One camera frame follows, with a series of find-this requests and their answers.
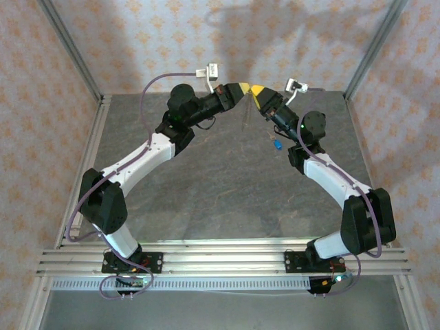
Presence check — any thin black gripper wire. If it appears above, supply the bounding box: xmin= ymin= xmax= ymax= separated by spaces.
xmin=272 ymin=124 xmax=294 ymax=139
xmin=196 ymin=115 xmax=217 ymax=131

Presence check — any white slotted cable duct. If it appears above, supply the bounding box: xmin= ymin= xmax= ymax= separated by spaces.
xmin=51 ymin=277 xmax=312 ymax=292

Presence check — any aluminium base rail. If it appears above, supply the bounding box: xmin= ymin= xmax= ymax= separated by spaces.
xmin=36 ymin=236 xmax=413 ymax=278

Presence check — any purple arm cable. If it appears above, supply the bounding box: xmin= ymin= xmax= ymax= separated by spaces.
xmin=64 ymin=71 xmax=197 ymax=300
xmin=296 ymin=86 xmax=383 ymax=298

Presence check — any small circuit board green LED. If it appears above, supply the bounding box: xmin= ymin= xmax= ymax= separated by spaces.
xmin=318 ymin=273 xmax=355 ymax=288
xmin=115 ymin=274 xmax=154 ymax=289

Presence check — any aluminium frame post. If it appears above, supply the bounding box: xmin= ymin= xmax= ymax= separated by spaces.
xmin=36 ymin=0 xmax=104 ymax=100
xmin=342 ymin=0 xmax=410 ymax=101

